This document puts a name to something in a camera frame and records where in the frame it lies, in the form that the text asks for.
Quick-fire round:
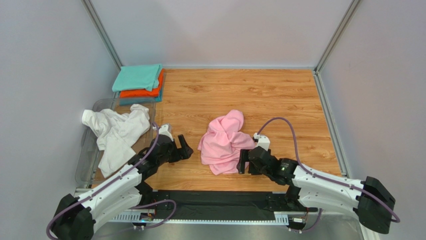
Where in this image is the pink t-shirt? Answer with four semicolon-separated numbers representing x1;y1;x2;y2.
197;109;256;176

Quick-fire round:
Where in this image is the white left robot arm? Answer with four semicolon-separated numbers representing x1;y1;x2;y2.
46;133;194;240

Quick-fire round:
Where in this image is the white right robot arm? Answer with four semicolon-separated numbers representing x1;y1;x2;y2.
236;147;396;234

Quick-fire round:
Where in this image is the white t-shirt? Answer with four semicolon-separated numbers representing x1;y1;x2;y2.
81;104;151;178

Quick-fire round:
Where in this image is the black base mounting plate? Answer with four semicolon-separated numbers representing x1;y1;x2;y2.
151;190;318;221

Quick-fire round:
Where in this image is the folded orange t-shirt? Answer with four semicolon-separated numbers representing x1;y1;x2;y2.
119;69;165;101

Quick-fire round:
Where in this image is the folded teal t-shirt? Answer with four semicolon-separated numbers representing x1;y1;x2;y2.
120;89;163;106

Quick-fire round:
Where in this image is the folded mint green t-shirt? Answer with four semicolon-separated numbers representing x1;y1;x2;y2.
112;64;163;92

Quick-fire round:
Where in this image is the clear plastic bin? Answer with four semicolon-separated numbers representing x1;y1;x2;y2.
75;98;156;186

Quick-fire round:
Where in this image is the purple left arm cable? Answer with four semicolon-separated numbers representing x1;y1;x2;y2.
45;121;178;240

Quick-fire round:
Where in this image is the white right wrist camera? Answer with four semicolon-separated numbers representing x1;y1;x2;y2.
253;132;271;151

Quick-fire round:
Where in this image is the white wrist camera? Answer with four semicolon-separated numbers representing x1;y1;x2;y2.
253;132;271;151
158;123;174;142

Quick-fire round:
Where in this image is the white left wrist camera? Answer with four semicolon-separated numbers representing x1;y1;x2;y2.
158;123;174;142

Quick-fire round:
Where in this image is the aluminium front frame rail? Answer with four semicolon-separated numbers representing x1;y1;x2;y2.
58;188;381;240

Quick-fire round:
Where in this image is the right aluminium corner post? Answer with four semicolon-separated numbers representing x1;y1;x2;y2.
312;0;362;178

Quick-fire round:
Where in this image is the aluminium corner post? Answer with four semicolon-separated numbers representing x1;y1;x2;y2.
81;0;123;71
312;0;362;178

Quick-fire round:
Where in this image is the left aluminium corner post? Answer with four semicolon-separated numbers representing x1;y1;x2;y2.
81;0;123;71

